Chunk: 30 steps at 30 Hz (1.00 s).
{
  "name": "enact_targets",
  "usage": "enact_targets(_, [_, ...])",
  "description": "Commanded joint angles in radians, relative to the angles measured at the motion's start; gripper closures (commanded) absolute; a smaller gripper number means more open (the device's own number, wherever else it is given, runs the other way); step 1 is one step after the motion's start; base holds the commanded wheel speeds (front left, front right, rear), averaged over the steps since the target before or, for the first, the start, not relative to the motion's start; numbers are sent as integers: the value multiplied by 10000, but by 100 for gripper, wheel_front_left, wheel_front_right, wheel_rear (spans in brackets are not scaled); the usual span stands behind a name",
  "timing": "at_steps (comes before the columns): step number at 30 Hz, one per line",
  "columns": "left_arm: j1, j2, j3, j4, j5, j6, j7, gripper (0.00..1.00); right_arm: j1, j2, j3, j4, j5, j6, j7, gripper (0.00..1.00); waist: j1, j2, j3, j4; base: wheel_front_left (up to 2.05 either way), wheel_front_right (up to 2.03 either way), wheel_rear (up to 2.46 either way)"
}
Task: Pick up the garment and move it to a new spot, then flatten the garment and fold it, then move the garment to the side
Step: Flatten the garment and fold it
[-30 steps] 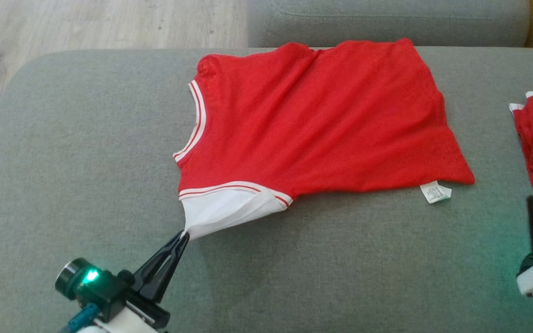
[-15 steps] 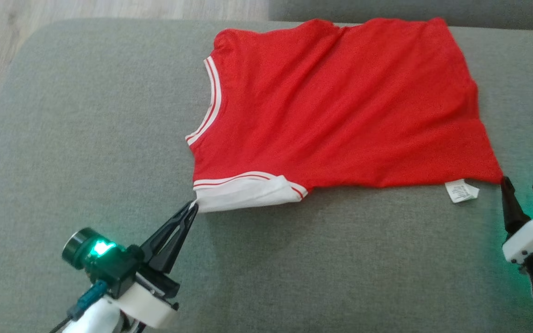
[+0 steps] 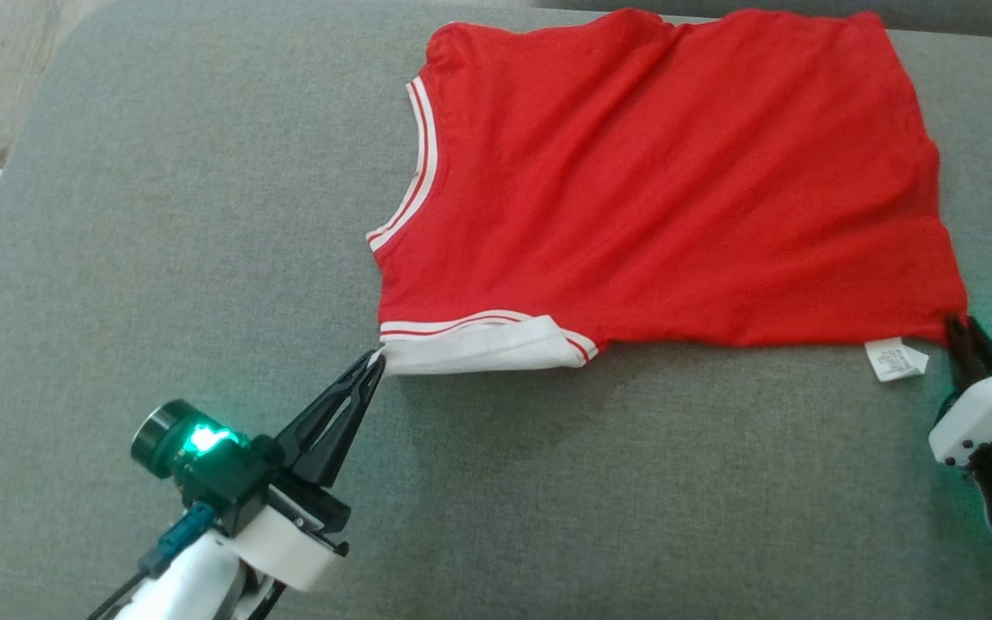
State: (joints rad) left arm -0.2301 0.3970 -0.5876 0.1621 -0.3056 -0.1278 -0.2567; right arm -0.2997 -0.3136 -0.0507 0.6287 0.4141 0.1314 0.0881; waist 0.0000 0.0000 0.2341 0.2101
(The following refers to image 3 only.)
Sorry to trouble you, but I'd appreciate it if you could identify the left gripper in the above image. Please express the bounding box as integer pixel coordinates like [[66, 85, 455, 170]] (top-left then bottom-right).
[[232, 349, 388, 595]]

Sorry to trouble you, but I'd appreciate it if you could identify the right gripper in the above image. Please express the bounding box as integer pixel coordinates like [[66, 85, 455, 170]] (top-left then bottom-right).
[[929, 314, 992, 545]]

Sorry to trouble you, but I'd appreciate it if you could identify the red jersey white striped trim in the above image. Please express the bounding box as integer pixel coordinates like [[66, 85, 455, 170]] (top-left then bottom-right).
[[365, 7, 970, 383]]

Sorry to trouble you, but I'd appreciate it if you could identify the black cable blue connector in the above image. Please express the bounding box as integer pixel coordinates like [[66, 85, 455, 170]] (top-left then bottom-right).
[[87, 504, 218, 620]]

